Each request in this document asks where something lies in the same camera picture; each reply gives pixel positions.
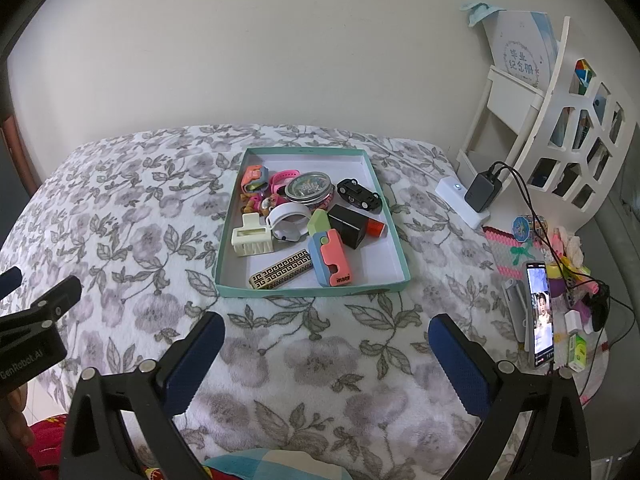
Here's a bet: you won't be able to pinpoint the clear round tape roll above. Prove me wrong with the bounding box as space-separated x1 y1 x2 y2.
265 202 311 242

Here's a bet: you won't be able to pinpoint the pile of hair accessories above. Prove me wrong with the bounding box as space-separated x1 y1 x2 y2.
547 227 601 301

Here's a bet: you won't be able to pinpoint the white power strip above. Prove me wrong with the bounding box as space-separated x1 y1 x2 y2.
435 176 493 231

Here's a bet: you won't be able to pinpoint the black cable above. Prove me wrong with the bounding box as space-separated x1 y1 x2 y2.
547 240 636 411
487 161 558 376

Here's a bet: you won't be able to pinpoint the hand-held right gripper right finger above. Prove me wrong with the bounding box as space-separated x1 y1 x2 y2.
428 313 592 480

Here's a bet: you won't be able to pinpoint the teal cardboard box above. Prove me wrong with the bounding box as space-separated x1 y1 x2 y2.
215 147 412 298

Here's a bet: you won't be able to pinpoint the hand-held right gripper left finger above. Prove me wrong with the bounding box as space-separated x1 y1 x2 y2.
59 311 226 480

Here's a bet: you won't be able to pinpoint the white adapter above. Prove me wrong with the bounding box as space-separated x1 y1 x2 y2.
565 310 593 333

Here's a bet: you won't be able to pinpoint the cream hair claw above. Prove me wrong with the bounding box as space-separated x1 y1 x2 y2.
231 212 277 259

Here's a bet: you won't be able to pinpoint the black cube charger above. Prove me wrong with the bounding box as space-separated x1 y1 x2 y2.
327 204 373 250

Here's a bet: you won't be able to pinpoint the greek pattern hair clip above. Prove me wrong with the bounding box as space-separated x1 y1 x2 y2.
248 248 314 291

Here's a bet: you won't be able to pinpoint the black toy car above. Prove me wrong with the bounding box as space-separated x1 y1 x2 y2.
336 177 383 210

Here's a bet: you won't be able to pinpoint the coral and blue toy knife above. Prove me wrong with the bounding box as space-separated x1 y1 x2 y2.
306 209 354 288

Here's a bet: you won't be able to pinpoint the grey floral blanket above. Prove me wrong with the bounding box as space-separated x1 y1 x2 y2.
0 124 531 480

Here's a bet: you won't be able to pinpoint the white cut-out shelf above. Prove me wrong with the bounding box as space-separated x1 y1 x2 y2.
457 15 640 241

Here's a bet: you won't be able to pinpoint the pink watch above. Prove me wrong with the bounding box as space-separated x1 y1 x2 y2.
268 170 301 196

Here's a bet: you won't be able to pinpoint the teal checked cloth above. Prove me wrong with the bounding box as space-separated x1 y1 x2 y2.
205 447 351 480

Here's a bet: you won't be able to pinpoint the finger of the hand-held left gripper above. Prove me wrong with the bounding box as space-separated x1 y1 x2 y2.
0 275 83 336
0 267 23 302

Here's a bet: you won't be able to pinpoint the round tin with clear lid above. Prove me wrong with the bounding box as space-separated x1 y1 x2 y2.
282 171 337 211

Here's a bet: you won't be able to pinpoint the pink woven mat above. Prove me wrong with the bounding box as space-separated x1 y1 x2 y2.
482 226 608 306

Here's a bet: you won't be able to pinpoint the colourful foam shapes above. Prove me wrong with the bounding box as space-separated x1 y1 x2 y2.
240 164 269 194

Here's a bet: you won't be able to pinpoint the white album book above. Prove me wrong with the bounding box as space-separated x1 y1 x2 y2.
492 10 561 93

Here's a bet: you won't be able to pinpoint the colourful figurine keychain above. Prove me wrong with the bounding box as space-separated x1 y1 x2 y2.
240 192 281 218

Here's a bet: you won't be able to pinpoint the dark wardrobe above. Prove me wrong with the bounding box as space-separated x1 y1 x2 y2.
0 112 41 241

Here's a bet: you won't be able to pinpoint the colourful cube toy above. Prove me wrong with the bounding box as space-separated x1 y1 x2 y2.
575 58 594 93

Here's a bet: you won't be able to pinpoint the smartphone with lit screen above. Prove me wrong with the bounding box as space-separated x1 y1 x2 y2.
525 261 556 368

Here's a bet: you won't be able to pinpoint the silver phone stand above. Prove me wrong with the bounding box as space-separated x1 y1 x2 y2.
502 279 531 351

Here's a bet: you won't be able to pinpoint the light blue cloth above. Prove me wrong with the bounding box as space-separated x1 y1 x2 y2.
460 1 501 28

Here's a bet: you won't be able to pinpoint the person's left hand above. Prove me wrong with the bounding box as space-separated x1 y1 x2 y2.
7 385 35 448

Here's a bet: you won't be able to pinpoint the black plug-in charger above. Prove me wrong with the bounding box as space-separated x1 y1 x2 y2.
465 170 505 213

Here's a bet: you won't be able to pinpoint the green white small box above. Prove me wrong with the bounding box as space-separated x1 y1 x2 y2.
565 332 588 372

